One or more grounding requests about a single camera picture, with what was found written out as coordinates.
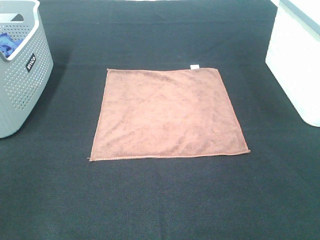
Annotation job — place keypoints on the brown microfibre towel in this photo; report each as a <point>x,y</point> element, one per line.
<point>183,113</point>

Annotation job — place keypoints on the black table cloth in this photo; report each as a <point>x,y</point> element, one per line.
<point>49,190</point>

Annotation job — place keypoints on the grey perforated laundry basket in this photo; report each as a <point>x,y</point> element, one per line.
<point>25,73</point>

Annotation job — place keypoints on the white plastic bin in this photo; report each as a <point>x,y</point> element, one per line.
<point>293,55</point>

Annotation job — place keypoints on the blue cloth in basket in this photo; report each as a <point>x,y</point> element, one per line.
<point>8,45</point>

